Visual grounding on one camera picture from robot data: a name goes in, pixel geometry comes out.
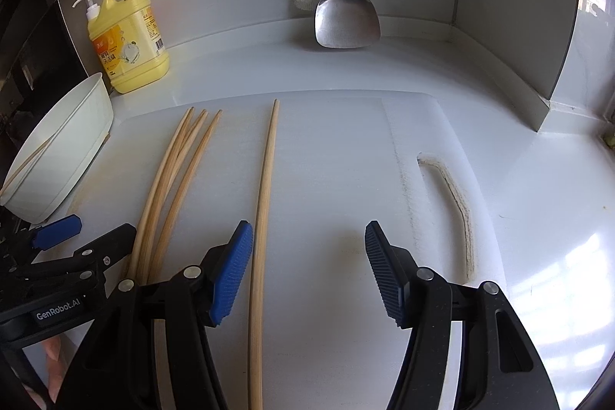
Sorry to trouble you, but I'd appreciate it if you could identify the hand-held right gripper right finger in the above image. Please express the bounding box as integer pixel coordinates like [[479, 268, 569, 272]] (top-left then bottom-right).
[[364, 220, 560, 410]]

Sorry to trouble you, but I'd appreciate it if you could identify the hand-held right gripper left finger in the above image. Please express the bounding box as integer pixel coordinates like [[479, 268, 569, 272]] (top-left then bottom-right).
[[58, 220, 254, 410]]

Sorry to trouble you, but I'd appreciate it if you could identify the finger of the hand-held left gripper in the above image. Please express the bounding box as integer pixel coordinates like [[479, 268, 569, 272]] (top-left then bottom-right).
[[10, 214, 83, 267], [29, 222, 138, 290]]

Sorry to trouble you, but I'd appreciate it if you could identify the bundle of wooden chopsticks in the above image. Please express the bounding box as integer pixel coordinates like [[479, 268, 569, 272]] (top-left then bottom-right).
[[132, 108, 208, 283]]

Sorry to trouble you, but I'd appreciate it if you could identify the white plastic cutting board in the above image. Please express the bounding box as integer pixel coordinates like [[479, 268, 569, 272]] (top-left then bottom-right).
[[62, 90, 505, 410]]

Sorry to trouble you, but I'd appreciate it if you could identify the person's left hand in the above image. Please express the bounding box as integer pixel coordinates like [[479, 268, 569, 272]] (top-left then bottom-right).
[[26, 335, 65, 408]]

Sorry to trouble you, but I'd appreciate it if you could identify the white round basin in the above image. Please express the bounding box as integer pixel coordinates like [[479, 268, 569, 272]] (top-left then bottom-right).
[[0, 72, 115, 226]]

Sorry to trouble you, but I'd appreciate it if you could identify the yellow dish soap pump bottle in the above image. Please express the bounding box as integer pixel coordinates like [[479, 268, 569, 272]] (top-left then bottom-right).
[[72, 0, 171, 95]]

